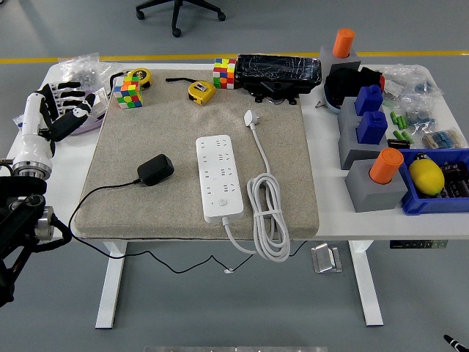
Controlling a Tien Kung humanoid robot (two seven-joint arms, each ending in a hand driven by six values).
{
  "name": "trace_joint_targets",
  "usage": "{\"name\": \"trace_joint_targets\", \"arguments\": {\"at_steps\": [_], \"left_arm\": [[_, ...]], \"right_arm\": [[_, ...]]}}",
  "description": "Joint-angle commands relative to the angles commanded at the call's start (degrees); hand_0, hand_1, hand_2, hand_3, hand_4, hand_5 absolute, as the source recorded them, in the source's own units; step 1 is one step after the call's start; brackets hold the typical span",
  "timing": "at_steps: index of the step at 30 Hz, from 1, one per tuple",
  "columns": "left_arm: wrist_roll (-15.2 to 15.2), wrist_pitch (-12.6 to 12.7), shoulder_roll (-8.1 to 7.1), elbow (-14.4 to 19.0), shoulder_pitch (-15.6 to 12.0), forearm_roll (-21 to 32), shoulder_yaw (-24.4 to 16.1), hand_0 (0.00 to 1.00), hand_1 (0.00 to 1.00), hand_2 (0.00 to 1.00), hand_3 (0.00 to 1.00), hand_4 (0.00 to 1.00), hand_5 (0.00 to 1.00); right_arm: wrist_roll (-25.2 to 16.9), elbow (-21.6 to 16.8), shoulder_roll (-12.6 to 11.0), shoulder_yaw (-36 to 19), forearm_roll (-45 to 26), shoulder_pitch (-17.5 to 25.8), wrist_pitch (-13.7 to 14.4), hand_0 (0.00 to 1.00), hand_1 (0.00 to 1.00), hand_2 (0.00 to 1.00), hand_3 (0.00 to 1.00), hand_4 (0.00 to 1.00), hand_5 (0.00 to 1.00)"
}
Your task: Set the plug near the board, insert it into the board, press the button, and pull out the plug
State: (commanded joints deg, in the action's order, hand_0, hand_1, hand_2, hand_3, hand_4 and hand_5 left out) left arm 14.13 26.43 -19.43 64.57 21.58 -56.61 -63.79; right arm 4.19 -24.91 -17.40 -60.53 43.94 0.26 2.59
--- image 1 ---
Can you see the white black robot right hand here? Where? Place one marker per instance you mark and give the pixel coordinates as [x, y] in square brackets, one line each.
[453, 344]

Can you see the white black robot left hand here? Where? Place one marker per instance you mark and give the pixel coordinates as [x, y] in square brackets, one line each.
[33, 124]

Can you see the black power adapter plug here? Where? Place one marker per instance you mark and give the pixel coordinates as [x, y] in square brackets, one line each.
[155, 170]

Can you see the white power strip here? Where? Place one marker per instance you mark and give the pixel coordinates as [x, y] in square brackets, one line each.
[218, 176]

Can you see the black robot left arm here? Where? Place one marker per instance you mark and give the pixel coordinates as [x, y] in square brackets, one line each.
[22, 227]

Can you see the white circuit breaker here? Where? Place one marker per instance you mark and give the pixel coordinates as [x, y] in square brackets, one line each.
[18, 120]

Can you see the purple plastic tray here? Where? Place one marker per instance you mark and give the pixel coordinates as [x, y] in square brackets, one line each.
[91, 126]

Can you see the small white socket panel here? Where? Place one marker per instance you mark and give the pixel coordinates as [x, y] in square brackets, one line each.
[99, 102]

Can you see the clear bag of screws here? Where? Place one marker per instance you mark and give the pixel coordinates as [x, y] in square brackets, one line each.
[88, 71]

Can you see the white table leg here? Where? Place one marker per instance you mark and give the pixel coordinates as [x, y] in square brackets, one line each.
[368, 293]
[110, 293]

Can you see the black table control panel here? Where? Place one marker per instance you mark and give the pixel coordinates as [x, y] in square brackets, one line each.
[417, 244]

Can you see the round yellow black tape measure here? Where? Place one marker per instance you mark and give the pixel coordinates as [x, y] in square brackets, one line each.
[143, 75]

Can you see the beige fabric mat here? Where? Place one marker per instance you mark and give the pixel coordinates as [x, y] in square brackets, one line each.
[165, 121]

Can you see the blue plastic bin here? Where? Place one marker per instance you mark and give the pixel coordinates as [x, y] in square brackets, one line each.
[421, 207]

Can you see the black electronic components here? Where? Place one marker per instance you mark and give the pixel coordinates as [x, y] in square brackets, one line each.
[454, 179]

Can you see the yellow lemon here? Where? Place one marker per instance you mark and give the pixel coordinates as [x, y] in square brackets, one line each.
[427, 177]

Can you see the large grey holder block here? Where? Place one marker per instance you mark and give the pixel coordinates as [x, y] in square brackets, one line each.
[366, 198]

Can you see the black office chair base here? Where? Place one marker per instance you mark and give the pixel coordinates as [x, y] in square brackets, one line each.
[177, 14]

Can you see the wide orange cylinder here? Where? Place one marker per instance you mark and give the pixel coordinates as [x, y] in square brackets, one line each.
[384, 166]

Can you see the tall multicolour puzzle cube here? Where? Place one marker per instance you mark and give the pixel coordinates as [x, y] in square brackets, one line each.
[224, 75]

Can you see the clear bag of resistors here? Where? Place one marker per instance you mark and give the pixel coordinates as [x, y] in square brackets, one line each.
[441, 138]

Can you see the small black component box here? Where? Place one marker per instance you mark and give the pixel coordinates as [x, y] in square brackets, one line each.
[396, 143]

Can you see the small green cylinder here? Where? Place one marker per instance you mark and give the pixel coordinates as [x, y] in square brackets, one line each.
[408, 138]
[398, 121]
[398, 134]
[393, 117]
[403, 122]

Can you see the grey stepped block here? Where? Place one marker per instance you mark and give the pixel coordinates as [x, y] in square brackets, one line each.
[348, 146]

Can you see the blue plastic block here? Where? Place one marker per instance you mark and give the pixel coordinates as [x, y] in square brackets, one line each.
[368, 100]
[372, 128]

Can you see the clear bag of blue parts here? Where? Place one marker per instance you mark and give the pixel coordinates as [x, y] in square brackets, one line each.
[419, 113]

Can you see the black wrapped device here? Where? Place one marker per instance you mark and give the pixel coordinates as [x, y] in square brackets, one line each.
[275, 69]

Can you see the clear bag of white parts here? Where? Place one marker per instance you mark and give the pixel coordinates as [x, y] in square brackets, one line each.
[410, 78]

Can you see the light blue bowl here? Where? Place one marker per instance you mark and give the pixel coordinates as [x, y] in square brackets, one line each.
[329, 104]

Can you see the small metal clip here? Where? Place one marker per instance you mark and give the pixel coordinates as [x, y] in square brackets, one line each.
[320, 104]

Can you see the black cloth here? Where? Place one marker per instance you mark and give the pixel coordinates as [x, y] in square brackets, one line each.
[342, 82]

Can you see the small grey holder block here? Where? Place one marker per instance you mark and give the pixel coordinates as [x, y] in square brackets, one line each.
[328, 55]

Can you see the slim orange cylinder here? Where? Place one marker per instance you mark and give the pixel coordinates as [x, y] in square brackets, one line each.
[343, 44]

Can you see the silver metal bracket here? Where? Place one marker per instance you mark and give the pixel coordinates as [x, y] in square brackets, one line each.
[324, 258]

